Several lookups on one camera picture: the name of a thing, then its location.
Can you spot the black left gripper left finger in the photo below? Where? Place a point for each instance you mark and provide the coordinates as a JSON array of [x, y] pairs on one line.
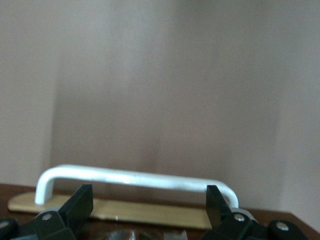
[[72, 212]]

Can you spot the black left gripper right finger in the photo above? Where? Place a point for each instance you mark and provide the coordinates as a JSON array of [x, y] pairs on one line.
[[225, 222]]

